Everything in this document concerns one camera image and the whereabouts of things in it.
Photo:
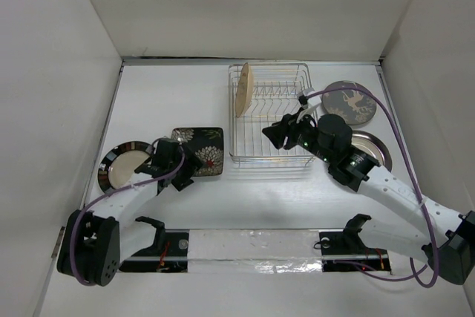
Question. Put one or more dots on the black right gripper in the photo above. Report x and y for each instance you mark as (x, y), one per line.
(287, 127)

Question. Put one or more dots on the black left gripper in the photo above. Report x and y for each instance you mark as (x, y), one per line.
(193, 165)

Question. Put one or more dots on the black square floral plate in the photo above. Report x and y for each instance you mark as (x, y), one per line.
(207, 144)

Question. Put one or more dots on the beige bird-painted plate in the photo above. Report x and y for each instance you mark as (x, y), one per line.
(244, 90)

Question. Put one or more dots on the grey deer-patterned plate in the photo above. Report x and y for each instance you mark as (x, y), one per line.
(347, 101)

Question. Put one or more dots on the bronze-rimmed cream plate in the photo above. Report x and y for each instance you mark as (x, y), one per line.
(373, 146)

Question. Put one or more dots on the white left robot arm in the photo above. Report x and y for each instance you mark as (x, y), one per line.
(110, 229)

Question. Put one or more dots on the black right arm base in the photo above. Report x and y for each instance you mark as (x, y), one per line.
(340, 254)

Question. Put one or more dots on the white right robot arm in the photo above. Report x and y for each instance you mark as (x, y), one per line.
(441, 237)

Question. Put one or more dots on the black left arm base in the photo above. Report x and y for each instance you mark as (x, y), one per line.
(171, 257)

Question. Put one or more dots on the metal wire dish rack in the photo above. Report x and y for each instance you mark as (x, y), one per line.
(275, 93)

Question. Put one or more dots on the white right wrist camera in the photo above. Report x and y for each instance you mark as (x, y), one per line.
(307, 99)

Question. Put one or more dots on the foil-taped front rail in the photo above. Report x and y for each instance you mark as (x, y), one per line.
(254, 251)

